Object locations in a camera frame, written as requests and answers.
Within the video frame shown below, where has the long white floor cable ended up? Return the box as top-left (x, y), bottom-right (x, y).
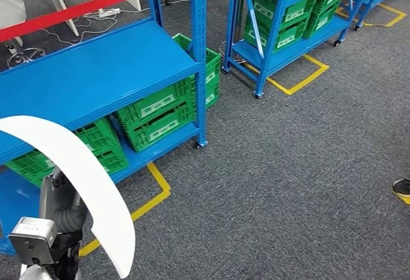
top-left (121, 0), bottom-right (232, 15)

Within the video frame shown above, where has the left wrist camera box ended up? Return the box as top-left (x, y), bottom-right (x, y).
top-left (8, 216), bottom-right (59, 267)

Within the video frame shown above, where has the red barrier tape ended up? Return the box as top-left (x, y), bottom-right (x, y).
top-left (0, 0), bottom-right (180, 44)

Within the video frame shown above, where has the person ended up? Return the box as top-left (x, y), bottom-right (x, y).
top-left (0, 0), bottom-right (27, 31)
top-left (392, 177), bottom-right (410, 199)

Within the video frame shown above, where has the white curved plastic part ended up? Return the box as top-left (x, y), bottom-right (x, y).
top-left (0, 115), bottom-right (137, 280)

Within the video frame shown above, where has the white power strip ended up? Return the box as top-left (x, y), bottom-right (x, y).
top-left (97, 7), bottom-right (122, 19)

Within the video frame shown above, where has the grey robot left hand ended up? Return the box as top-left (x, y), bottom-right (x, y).
top-left (39, 168), bottom-right (89, 235)

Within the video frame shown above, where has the chrome base stool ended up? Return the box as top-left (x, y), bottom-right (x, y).
top-left (5, 36), bottom-right (46, 70)

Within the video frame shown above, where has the yellow floor tape marking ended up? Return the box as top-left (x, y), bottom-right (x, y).
top-left (392, 190), bottom-right (410, 206)

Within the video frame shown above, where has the tangled white cable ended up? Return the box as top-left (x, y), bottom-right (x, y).
top-left (40, 8), bottom-right (122, 46)

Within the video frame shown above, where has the chrome round post base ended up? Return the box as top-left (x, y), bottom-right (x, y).
top-left (217, 40), bottom-right (248, 65)

